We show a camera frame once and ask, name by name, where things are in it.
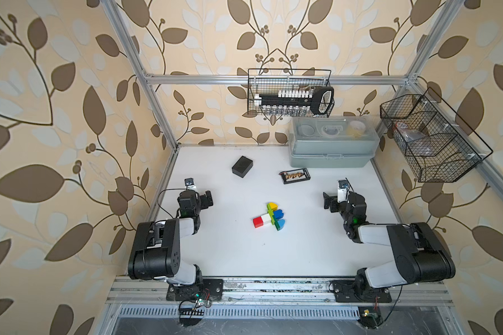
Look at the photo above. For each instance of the aluminium front rail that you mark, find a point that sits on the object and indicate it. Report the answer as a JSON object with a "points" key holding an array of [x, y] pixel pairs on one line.
{"points": [[266, 298]]}

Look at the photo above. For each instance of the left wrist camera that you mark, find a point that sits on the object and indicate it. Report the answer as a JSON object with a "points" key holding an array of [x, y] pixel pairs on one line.
{"points": [[190, 184]]}

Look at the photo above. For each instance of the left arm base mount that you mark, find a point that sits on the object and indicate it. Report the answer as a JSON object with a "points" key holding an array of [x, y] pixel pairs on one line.
{"points": [[204, 289]]}

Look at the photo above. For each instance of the wire basket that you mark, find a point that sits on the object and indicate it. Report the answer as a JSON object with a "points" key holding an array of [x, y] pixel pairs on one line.
{"points": [[271, 80], [438, 143]]}

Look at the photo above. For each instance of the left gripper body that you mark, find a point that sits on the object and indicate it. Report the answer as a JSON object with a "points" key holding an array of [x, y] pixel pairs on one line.
{"points": [[204, 203]]}

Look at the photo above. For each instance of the lime lego brick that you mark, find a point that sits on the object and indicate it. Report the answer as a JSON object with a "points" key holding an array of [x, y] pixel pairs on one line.
{"points": [[271, 216]]}

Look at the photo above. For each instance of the dark blue lego brick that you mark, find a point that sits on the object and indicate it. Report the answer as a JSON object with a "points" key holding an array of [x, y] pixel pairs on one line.
{"points": [[278, 214]]}

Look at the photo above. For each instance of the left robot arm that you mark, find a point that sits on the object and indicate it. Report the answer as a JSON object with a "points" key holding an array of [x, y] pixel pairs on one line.
{"points": [[156, 252]]}

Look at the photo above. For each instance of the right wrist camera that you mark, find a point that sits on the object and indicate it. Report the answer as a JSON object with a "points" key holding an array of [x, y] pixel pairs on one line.
{"points": [[343, 190]]}

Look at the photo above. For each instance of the back wire basket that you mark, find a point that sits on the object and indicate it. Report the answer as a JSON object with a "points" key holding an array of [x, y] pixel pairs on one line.
{"points": [[271, 80]]}

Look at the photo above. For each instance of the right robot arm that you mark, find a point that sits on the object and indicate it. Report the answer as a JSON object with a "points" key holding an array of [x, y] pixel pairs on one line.
{"points": [[418, 254]]}

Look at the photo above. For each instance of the light blue lego brick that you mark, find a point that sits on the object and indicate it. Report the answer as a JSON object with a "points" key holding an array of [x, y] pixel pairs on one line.
{"points": [[279, 224]]}

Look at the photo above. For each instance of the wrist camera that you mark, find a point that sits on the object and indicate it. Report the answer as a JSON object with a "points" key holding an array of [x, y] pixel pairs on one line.
{"points": [[343, 190], [190, 184]]}

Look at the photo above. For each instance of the white lego brick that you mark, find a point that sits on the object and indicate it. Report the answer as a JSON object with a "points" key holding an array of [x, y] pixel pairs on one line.
{"points": [[266, 219]]}

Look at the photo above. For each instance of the right wire basket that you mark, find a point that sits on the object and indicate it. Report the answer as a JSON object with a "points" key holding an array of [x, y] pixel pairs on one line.
{"points": [[438, 143]]}

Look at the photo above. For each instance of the yellow lego brick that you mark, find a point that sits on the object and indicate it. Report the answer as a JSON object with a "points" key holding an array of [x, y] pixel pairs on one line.
{"points": [[272, 206]]}

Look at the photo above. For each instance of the black box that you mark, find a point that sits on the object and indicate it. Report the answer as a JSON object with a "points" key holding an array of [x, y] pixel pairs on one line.
{"points": [[242, 166]]}

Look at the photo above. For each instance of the red lego brick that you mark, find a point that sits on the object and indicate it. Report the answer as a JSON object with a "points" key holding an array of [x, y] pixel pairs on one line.
{"points": [[258, 222]]}

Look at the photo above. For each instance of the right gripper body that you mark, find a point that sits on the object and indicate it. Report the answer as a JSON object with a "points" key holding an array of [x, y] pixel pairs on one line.
{"points": [[335, 206]]}

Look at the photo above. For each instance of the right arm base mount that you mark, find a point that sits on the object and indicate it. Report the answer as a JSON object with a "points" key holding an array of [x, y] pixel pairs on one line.
{"points": [[346, 291]]}

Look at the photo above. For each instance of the grey plastic toolbox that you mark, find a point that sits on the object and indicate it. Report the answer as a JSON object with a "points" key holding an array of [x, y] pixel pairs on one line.
{"points": [[338, 142]]}

